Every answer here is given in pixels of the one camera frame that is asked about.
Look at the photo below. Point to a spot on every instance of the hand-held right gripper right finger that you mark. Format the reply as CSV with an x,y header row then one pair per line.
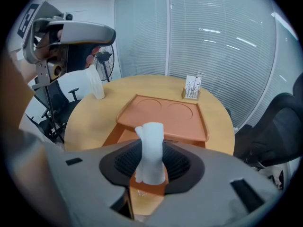
x,y
213,185

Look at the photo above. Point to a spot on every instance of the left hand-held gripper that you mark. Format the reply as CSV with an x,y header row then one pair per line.
x,y
48,67

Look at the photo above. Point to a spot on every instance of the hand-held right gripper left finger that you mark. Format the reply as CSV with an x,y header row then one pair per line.
x,y
80,188

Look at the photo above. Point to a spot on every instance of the white ribbed small item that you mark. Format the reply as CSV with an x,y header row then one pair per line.
x,y
96,84

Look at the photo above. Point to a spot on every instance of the orange box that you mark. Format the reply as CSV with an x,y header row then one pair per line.
x,y
165,117

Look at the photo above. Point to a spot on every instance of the person's right forearm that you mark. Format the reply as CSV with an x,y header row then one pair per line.
x,y
14,107

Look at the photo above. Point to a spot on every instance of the person's left forearm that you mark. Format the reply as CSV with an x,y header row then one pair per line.
x,y
27,70

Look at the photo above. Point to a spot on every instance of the person's left hand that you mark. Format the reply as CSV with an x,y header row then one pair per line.
x,y
93,54

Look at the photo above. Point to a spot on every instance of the black standing fan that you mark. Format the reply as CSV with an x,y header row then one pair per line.
x,y
105,63

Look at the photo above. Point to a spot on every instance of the black armrest office chair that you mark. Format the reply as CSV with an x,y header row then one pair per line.
x,y
61,107

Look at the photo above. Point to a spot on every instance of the black mesh office chair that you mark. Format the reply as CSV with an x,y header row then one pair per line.
x,y
272,126

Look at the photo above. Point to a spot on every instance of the white window blinds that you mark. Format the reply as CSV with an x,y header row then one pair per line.
x,y
213,55

